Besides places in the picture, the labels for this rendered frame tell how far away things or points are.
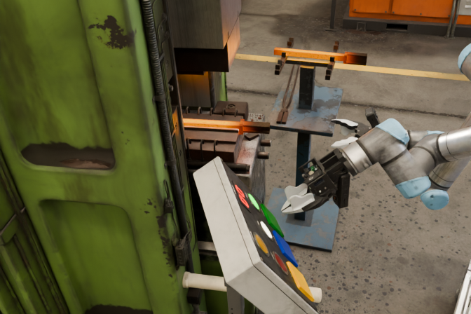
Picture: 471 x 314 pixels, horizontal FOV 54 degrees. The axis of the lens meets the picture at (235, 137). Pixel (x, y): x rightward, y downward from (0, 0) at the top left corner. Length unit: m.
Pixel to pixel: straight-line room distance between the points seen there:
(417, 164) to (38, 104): 0.97
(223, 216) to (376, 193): 1.95
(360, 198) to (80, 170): 1.89
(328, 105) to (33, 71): 1.38
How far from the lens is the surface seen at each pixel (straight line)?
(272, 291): 0.98
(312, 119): 2.10
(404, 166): 1.19
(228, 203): 1.02
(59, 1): 1.14
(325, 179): 1.16
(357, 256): 2.52
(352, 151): 1.18
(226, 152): 1.52
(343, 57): 2.04
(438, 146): 1.26
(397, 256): 2.56
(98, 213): 1.48
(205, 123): 1.61
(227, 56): 1.33
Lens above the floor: 1.89
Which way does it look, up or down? 35 degrees down
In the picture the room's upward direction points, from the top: 3 degrees counter-clockwise
